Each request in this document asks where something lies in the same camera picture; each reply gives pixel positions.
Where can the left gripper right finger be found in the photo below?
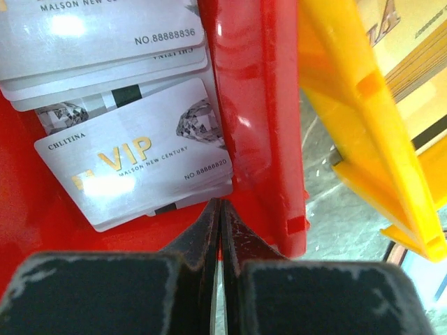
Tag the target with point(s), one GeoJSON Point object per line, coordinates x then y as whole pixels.
{"type": "Point", "coordinates": [240, 243]}

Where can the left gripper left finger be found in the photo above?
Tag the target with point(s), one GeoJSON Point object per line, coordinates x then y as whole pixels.
{"type": "Point", "coordinates": [199, 242]}

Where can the silver VIP credit card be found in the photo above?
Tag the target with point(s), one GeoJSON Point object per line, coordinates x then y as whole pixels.
{"type": "Point", "coordinates": [139, 157]}

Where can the yellow bin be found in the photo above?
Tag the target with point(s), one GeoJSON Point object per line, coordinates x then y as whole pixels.
{"type": "Point", "coordinates": [340, 76]}

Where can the red plastic bin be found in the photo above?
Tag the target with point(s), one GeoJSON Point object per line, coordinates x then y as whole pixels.
{"type": "Point", "coordinates": [254, 51]}

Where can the silver cards in red bin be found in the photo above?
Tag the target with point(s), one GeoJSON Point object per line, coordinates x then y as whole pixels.
{"type": "Point", "coordinates": [54, 51]}

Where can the beige cards in yellow bin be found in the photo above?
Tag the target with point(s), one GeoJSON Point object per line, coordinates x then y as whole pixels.
{"type": "Point", "coordinates": [409, 41]}

